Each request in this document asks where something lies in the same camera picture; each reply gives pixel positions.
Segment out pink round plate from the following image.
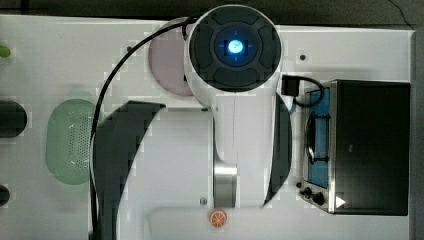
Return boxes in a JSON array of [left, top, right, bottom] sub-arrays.
[[148, 27, 193, 97]]

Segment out black toaster oven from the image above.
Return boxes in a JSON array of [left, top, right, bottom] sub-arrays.
[[300, 80, 410, 216]]

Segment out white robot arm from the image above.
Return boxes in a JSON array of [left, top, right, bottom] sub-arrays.
[[184, 5, 290, 208]]

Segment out black round pan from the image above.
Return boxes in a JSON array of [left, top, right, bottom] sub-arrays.
[[0, 100, 27, 138]]

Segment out green toy fruit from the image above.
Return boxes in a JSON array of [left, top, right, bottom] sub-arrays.
[[0, 45, 11, 58]]

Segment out orange slice toy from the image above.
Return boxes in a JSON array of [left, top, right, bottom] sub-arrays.
[[208, 209, 228, 228]]

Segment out black camera box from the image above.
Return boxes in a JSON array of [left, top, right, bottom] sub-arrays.
[[281, 75, 300, 97]]

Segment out green perforated colander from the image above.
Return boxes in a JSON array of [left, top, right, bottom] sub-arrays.
[[45, 99, 95, 185]]

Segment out dark cup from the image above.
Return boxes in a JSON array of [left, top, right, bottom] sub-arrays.
[[0, 185, 10, 206]]

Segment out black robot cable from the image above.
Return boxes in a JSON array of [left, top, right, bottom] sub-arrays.
[[88, 15, 200, 240]]

